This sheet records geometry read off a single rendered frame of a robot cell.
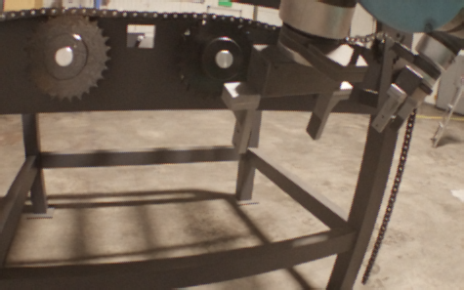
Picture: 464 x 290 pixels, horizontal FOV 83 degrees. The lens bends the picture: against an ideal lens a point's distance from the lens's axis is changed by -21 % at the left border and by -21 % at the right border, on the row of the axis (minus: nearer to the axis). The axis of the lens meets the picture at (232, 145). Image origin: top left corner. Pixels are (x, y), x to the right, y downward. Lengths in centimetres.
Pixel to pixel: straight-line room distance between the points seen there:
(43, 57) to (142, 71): 21
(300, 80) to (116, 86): 38
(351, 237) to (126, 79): 86
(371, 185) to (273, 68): 75
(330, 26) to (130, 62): 42
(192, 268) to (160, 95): 45
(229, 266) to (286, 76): 62
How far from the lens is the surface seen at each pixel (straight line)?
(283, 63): 39
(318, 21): 37
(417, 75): 70
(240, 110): 43
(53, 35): 62
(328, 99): 49
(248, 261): 93
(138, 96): 67
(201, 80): 64
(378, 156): 105
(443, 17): 27
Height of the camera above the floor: 88
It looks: 17 degrees down
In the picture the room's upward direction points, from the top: 5 degrees clockwise
